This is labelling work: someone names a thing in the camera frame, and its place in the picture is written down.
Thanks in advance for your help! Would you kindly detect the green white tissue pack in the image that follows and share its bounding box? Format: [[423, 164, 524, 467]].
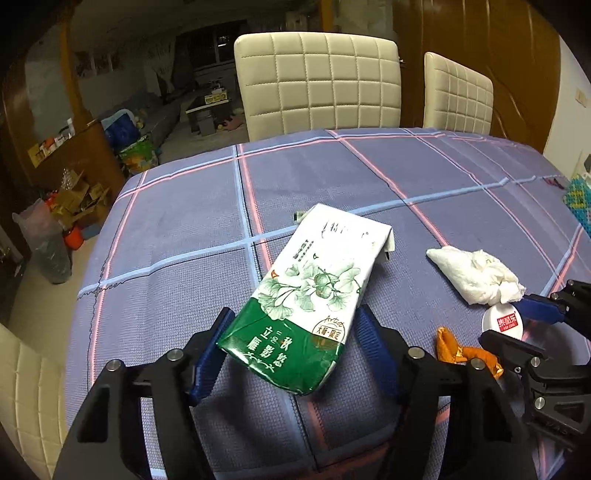
[[217, 203, 394, 397]]

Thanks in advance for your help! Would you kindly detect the cream quilted dining chair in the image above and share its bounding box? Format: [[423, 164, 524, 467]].
[[424, 52, 495, 136], [234, 31, 402, 143]]

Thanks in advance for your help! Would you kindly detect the white round lid red label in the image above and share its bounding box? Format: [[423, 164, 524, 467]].
[[481, 302, 526, 342]]

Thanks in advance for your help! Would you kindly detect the pile of cardboard boxes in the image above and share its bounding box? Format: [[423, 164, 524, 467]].
[[46, 171, 114, 232]]

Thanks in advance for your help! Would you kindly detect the dark grey sofa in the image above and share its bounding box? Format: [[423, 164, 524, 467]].
[[139, 92, 190, 144]]

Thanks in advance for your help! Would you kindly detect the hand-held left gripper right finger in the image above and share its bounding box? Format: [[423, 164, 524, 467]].
[[353, 307, 539, 480]]

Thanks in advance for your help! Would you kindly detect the brown wooden cabinet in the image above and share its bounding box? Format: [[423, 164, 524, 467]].
[[25, 117, 127, 190]]

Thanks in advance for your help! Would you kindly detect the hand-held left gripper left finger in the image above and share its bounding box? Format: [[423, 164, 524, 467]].
[[53, 307, 237, 480]]

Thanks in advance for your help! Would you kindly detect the low coffee table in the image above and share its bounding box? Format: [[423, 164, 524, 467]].
[[185, 88, 234, 134]]

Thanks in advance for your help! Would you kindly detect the colourful printed bag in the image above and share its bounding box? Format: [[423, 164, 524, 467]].
[[117, 136, 160, 176]]

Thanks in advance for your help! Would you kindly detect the crumpled white tissue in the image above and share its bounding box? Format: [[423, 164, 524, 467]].
[[426, 246, 527, 306]]

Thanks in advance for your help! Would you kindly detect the orange crumpled wrapper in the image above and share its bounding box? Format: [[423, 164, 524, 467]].
[[436, 327, 504, 380]]

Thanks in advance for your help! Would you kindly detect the colourful knitted item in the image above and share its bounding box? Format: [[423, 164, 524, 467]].
[[562, 178, 591, 236]]

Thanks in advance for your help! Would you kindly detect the blue bag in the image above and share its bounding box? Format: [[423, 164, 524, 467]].
[[102, 109, 141, 148]]

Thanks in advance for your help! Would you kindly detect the large cream quilted chair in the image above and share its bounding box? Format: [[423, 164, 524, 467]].
[[0, 323, 68, 480]]

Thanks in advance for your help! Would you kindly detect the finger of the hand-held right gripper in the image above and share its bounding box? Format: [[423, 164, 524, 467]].
[[480, 330, 546, 374], [517, 279, 591, 342]]

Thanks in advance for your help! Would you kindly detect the purple plaid tablecloth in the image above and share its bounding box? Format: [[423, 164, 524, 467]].
[[65, 128, 591, 480]]

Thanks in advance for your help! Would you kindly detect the white lace curtain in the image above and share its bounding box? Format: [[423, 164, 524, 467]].
[[148, 44, 178, 93]]

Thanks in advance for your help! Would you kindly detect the grey plastic bag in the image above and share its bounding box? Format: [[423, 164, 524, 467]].
[[13, 198, 74, 284]]

